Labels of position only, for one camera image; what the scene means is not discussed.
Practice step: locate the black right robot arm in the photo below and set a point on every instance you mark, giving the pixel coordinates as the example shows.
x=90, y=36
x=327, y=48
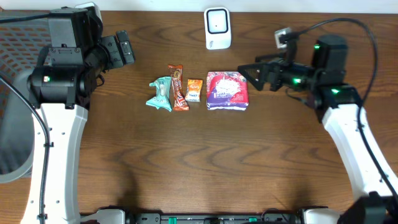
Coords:
x=339, y=109

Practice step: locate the orange chocolate bar wrapper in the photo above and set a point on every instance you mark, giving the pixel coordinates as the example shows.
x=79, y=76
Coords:
x=176, y=72

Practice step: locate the dark grey plastic basket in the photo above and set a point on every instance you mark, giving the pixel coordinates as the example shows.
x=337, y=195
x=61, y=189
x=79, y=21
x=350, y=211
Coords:
x=25, y=43

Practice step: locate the black mounting rail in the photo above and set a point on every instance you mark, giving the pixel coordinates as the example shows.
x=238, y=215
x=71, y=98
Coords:
x=217, y=218

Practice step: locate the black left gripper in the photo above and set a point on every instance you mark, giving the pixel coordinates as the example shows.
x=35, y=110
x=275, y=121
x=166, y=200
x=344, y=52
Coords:
x=112, y=51

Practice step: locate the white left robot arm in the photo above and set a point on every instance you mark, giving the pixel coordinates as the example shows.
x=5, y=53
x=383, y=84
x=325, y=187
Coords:
x=68, y=71

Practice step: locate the purple red tissue pack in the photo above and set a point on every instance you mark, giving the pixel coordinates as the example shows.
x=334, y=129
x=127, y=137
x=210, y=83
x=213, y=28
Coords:
x=226, y=91

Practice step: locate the green wet wipes pack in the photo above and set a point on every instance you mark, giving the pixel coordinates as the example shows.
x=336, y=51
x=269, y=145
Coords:
x=161, y=98

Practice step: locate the small orange tissue packet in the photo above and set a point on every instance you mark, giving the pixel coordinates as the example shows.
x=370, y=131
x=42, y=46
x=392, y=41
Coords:
x=193, y=92

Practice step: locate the white barcode scanner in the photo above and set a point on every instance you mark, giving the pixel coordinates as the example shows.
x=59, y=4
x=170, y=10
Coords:
x=217, y=28

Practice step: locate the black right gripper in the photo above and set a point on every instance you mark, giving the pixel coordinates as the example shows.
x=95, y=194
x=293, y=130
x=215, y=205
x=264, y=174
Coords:
x=267, y=62

